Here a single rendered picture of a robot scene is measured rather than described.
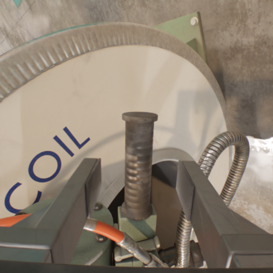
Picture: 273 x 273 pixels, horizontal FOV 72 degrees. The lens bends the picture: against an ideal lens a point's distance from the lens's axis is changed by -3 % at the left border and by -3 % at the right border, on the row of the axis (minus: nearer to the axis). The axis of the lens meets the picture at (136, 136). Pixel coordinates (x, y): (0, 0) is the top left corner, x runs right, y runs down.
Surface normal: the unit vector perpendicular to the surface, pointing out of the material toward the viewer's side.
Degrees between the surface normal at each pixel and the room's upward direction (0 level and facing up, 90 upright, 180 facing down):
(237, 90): 0
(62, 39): 93
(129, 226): 58
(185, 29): 0
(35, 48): 87
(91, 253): 115
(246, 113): 0
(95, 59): 90
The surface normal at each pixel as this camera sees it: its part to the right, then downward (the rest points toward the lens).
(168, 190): -0.72, 0.22
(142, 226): 0.16, 0.27
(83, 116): 0.69, 0.15
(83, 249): 0.03, -0.96
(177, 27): -0.65, 0.57
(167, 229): -0.61, -0.41
